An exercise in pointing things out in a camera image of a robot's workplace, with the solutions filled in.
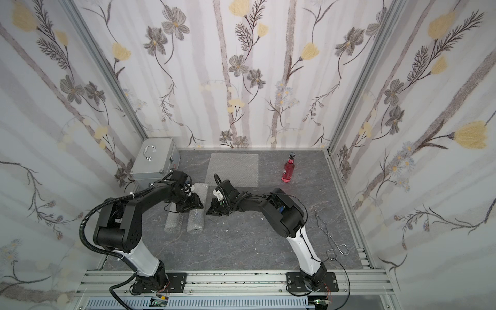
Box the single bubble wrap sheet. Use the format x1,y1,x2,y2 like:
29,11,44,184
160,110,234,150
164,202,183,234

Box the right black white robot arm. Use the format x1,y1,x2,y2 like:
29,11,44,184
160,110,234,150
207,174,327,291

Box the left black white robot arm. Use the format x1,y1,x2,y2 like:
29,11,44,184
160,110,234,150
93,170,204,291

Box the bubble wrap sheet stack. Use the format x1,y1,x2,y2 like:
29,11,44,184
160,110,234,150
205,152,258,187

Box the grey metal case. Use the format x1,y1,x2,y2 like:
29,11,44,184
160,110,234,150
130,138,180,189

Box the pink red bottle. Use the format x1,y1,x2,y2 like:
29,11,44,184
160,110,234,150
282,152,296,183

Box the metal tongs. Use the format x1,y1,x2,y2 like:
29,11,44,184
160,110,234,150
314,211,350,260

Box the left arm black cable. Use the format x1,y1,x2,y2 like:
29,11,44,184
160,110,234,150
78,189,156,310

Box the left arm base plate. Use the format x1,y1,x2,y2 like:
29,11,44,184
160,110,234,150
130,273,188,295

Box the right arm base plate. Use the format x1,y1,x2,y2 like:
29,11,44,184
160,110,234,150
285,271,340,295

